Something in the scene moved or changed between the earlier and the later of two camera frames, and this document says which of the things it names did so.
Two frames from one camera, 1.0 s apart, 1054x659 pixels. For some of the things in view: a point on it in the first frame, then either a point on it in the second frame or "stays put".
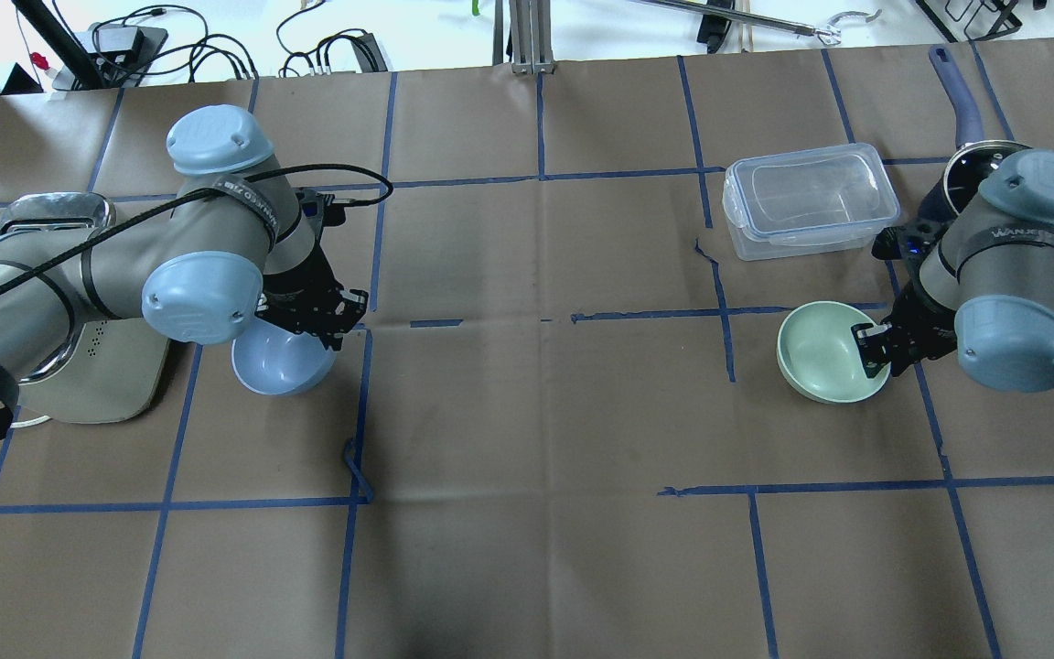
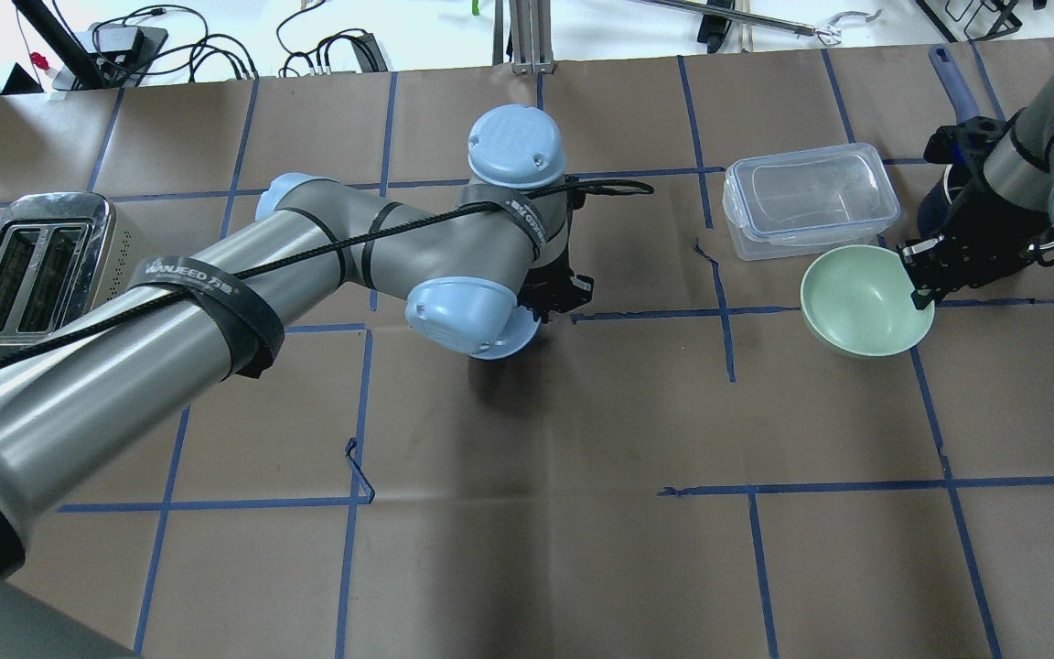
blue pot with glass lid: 973,161 stays put
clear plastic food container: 806,201 stays put
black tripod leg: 85,74 stays put
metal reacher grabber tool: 828,33 stays put
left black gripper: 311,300 to 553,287
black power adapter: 134,48 stays put
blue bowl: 275,361 to 521,329
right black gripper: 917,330 to 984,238
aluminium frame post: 532,36 stays put
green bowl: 818,357 to 857,301
